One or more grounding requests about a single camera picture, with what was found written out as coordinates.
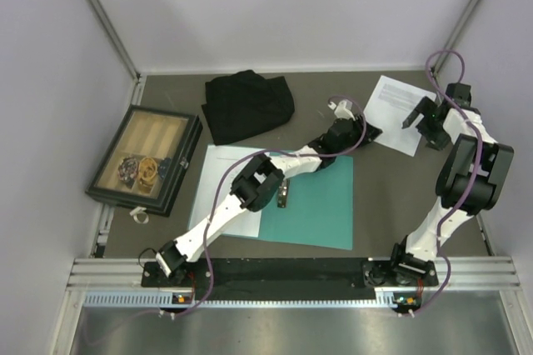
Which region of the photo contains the white paper sheet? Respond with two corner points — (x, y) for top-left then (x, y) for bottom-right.
(364, 75), (436, 157)
(188, 144), (267, 239)

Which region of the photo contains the black folder clip mechanism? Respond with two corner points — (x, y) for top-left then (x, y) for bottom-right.
(276, 179), (291, 208)

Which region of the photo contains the teal file folder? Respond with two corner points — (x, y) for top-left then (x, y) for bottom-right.
(258, 156), (354, 250)

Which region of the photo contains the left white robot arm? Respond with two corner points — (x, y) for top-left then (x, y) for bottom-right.
(155, 115), (383, 286)

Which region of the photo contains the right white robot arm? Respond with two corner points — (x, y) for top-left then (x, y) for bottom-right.
(388, 82), (514, 286)

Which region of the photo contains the black folded cloth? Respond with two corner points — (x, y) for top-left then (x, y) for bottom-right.
(202, 70), (295, 146)

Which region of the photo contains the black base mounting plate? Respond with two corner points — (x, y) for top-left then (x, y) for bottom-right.
(141, 257), (438, 302)

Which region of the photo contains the black glass-lid display box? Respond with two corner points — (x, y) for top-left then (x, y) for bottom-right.
(86, 105), (202, 217)

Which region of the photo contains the white zip tie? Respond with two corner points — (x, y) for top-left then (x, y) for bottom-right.
(129, 207), (149, 225)

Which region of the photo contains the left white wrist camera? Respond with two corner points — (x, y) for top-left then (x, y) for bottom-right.
(328, 99), (355, 120)

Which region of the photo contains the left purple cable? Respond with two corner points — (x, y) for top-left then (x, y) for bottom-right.
(157, 94), (368, 318)

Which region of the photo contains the purple cable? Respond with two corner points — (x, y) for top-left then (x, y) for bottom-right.
(399, 49), (486, 318)
(157, 94), (368, 318)

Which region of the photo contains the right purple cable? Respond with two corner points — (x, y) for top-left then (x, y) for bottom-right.
(399, 49), (486, 318)

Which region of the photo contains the gold bracelet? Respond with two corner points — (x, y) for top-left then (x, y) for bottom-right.
(137, 157), (162, 196)

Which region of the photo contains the dark beaded bracelet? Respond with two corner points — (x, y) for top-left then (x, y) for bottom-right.
(117, 156), (141, 185)

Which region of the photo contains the grey slotted cable duct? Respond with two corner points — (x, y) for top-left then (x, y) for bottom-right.
(83, 291), (418, 310)

